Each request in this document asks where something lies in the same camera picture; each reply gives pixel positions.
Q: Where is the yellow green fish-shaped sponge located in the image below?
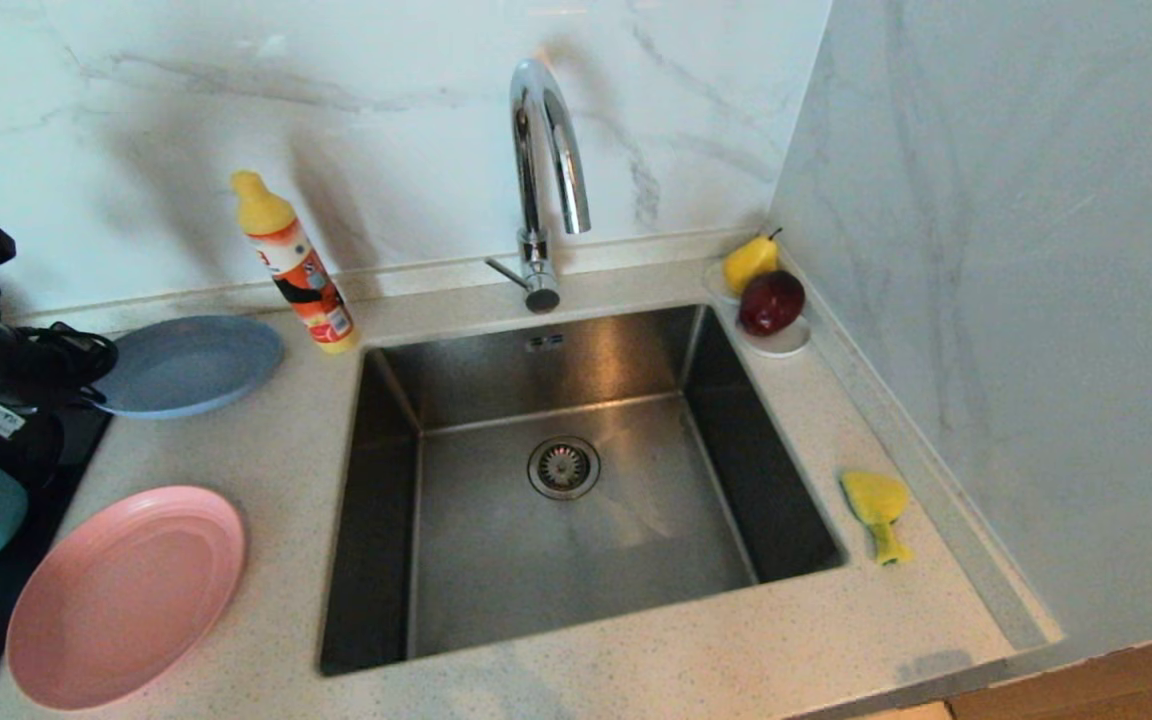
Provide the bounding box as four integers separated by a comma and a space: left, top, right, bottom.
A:
840, 471, 913, 566

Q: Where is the orange yellow detergent bottle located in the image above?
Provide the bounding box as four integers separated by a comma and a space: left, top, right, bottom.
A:
230, 170, 360, 354

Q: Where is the blue plate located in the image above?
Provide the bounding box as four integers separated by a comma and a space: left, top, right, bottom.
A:
91, 315, 285, 420

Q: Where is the yellow pear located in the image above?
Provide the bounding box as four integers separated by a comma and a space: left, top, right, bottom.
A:
723, 228, 785, 296

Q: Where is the stainless steel sink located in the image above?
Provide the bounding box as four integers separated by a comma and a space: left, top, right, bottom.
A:
319, 303, 849, 678

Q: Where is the dark red apple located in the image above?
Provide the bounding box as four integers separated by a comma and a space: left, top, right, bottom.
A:
739, 270, 807, 338

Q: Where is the pink plate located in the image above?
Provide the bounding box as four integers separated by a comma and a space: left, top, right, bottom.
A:
6, 485, 248, 712

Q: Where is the round metal drain strainer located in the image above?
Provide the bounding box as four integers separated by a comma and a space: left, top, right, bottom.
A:
527, 435, 602, 500

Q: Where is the chrome curved faucet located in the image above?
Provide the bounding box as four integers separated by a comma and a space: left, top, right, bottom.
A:
483, 57, 593, 314

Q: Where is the small white dish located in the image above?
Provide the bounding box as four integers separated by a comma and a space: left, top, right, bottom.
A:
704, 256, 814, 359

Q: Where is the brown wooden cabinet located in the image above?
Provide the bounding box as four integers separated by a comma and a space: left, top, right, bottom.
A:
946, 622, 1152, 720

